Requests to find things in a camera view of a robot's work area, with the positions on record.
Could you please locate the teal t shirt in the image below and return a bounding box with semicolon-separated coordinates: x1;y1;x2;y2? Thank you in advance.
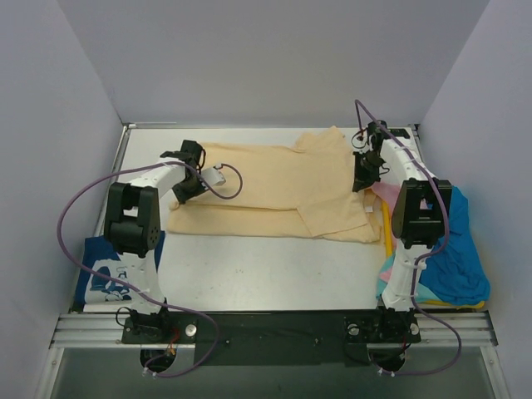
376;254;439;303

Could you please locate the aluminium front rail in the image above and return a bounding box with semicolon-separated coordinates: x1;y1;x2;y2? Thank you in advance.
50;312;498;348

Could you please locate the beige t shirt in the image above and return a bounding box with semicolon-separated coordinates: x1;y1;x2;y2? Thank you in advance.
166;126;380;244

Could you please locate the yellow t shirt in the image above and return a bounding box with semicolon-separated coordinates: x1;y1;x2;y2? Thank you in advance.
382;201;485;309

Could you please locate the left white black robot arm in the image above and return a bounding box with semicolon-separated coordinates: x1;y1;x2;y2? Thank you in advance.
104;140;206;342

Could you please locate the bright blue t shirt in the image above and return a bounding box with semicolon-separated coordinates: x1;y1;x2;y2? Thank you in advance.
417;186;490;308

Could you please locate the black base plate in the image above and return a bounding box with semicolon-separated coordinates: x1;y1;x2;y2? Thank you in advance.
121;308;421;367

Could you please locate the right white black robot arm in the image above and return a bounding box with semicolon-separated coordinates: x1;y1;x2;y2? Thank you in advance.
352;121;452;312

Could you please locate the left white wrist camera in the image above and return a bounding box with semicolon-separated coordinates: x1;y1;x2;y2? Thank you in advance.
201;167;226;187

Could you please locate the pink t shirt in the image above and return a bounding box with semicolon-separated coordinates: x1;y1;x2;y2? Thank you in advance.
371;182;401;210

